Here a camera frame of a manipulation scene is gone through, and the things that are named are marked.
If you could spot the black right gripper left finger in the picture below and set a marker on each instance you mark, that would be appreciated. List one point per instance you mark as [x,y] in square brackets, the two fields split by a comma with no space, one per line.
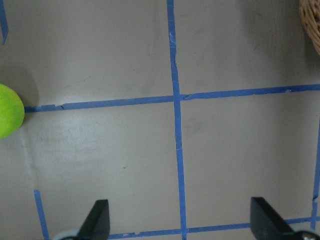
[97,224]

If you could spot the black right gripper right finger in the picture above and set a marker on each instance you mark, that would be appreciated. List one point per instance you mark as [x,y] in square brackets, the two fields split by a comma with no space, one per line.
[267,224]

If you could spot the green apple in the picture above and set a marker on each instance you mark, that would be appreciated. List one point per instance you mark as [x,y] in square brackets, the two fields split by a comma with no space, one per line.
[12,111]

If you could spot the wicker basket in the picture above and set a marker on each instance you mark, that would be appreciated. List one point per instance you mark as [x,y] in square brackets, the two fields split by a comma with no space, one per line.
[309,12]

